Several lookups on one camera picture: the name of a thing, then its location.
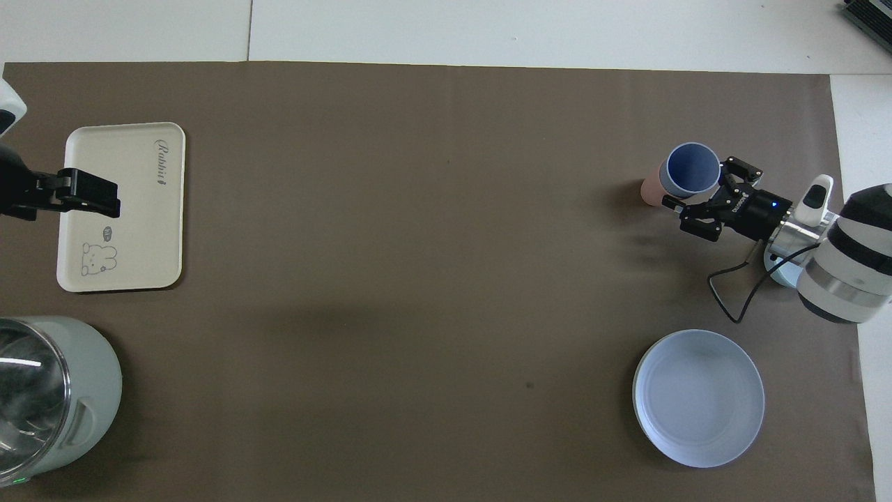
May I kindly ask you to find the brown paper table mat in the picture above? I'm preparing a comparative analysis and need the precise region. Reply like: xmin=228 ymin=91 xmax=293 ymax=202
xmin=0 ymin=61 xmax=877 ymax=502

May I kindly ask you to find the pink cup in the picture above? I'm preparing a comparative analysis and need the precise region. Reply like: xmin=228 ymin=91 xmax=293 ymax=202
xmin=641 ymin=174 xmax=680 ymax=208

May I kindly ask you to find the blue ribbed cup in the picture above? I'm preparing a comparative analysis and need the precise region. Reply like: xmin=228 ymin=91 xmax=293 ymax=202
xmin=659 ymin=142 xmax=722 ymax=198

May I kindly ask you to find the mint green electric pot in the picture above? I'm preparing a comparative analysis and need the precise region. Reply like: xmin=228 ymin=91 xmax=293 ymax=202
xmin=0 ymin=316 xmax=123 ymax=487

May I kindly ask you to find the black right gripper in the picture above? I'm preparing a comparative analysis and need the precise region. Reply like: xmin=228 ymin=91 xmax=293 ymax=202
xmin=662 ymin=158 xmax=793 ymax=243

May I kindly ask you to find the pale blue plate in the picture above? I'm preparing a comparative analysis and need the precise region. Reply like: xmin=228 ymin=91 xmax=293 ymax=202
xmin=632 ymin=329 xmax=766 ymax=469

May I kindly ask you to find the glass pot lid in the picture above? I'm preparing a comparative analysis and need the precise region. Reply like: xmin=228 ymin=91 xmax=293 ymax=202
xmin=0 ymin=319 xmax=72 ymax=475

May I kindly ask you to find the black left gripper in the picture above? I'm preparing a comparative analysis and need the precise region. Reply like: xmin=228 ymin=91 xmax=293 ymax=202
xmin=0 ymin=143 xmax=121 ymax=220

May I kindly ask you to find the cream rabbit print tray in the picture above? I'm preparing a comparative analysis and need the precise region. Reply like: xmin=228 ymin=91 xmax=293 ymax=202
xmin=56 ymin=122 xmax=187 ymax=293

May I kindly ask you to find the light blue bowl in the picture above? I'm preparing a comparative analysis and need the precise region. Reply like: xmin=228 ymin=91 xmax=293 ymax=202
xmin=763 ymin=241 xmax=803 ymax=289

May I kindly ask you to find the grey ridged device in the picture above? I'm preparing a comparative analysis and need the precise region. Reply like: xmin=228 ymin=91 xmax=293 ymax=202
xmin=840 ymin=0 xmax=892 ymax=44

